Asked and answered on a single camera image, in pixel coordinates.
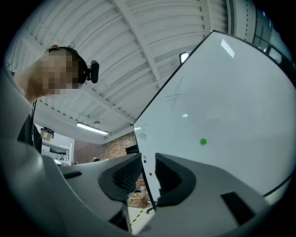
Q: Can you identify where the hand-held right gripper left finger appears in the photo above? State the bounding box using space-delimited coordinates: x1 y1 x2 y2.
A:
57 152 143 234

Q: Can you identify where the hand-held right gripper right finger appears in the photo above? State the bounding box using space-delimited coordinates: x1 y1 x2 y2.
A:
148 152 271 237

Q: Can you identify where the printed cardboard box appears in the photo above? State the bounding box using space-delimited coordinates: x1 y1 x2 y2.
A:
127 192 149 209

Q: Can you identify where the white storage shelf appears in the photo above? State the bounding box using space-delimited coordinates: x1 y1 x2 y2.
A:
41 138 74 166

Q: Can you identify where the long ceiling tube light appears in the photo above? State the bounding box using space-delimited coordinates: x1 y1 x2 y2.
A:
76 122 109 136

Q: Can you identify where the brown box with black label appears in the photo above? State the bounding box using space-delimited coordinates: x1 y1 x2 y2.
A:
40 126 55 142

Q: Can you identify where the person's black shirt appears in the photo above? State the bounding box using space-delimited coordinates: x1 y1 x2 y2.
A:
17 113 43 154

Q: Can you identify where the large whiteboard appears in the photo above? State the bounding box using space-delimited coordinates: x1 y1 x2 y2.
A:
133 30 296 212

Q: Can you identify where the person's head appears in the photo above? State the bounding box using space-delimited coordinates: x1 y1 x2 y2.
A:
13 45 87 105

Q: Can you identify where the dark framed glass window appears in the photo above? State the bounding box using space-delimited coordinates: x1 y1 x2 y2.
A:
253 9 292 68

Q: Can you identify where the thin black neck cable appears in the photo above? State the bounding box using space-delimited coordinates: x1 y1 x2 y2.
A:
31 99 38 151

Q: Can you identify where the black head-mounted camera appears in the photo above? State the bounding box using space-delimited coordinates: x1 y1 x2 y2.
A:
87 60 100 84

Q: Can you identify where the black head strap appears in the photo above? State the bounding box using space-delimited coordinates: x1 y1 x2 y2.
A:
47 46 89 84

